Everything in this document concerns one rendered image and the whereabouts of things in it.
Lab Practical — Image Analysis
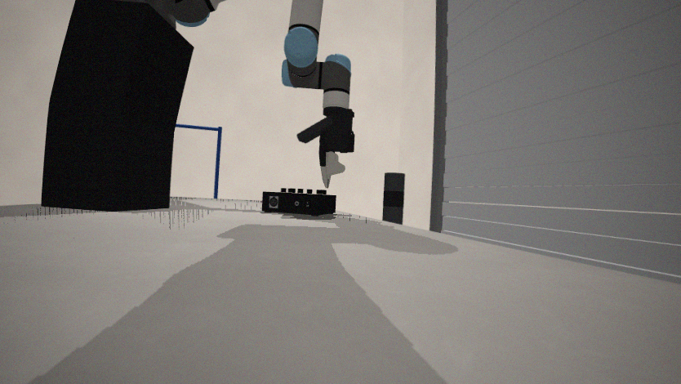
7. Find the black fader panel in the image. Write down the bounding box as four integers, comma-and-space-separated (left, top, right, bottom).
262, 188, 336, 217

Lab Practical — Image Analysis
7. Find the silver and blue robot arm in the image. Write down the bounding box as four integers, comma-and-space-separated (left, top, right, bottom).
120, 0, 351, 143

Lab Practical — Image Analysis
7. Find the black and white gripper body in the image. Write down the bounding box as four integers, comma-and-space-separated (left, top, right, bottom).
319, 106, 354, 153

